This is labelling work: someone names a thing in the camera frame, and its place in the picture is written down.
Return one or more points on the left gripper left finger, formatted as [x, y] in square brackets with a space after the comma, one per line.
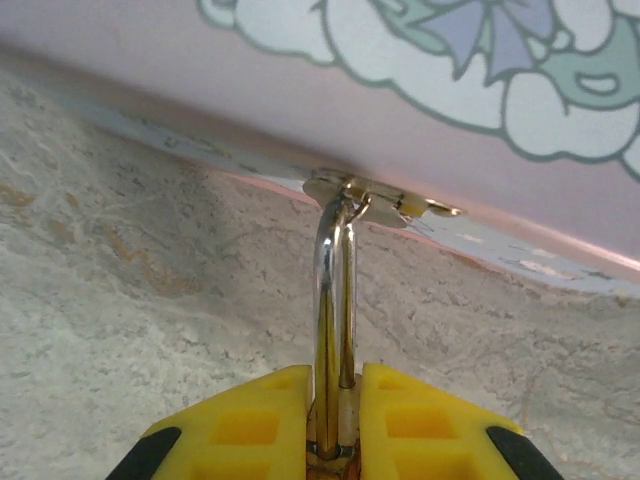
[235, 435]

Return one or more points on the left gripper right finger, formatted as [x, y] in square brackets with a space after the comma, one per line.
[430, 430]

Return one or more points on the lavender cartoon tin box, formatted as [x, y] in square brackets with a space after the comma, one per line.
[300, 75]

